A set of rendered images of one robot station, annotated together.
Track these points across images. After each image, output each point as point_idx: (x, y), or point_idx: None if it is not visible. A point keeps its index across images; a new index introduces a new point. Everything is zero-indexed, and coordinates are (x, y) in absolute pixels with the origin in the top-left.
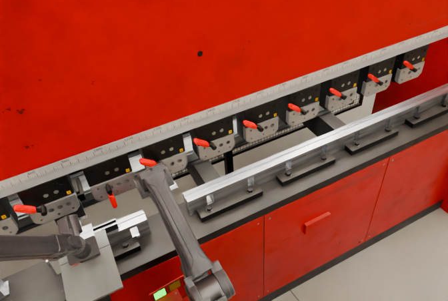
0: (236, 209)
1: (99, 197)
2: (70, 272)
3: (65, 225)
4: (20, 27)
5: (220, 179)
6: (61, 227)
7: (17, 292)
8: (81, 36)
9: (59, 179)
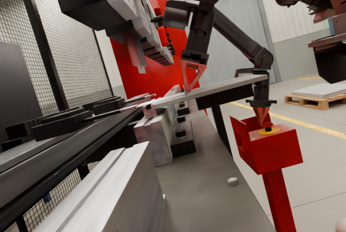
0: (191, 108)
1: (152, 32)
2: (204, 90)
3: None
4: None
5: (165, 96)
6: (179, 0)
7: (168, 194)
8: None
9: None
